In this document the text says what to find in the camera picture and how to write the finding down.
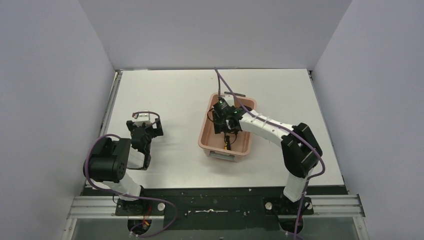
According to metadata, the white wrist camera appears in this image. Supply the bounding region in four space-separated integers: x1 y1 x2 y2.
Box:
222 94 235 106
132 111 152 127

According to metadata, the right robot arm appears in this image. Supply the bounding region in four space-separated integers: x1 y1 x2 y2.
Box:
211 97 323 202

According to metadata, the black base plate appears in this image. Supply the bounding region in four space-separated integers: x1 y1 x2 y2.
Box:
71 186 350 236

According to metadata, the aluminium rail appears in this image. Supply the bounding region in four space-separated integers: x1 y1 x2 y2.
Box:
62 188 369 240
99 69 123 136

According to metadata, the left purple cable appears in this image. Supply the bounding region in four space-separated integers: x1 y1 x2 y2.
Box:
84 133 178 239

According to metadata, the yellow black handled screwdriver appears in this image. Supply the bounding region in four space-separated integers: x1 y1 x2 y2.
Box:
224 134 231 151

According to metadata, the aluminium front rail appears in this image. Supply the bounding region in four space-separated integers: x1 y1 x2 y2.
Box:
62 188 369 240

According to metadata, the left side aluminium rail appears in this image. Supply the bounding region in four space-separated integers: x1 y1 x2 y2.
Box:
99 69 123 136

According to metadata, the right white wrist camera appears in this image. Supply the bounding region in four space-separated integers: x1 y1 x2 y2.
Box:
222 94 235 106

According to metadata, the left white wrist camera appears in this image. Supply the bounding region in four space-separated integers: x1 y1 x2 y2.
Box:
132 111 152 127

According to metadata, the pink plastic bin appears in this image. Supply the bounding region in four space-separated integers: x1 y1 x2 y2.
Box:
198 92 252 162

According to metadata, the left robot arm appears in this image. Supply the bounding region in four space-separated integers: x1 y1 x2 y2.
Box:
83 117 164 215

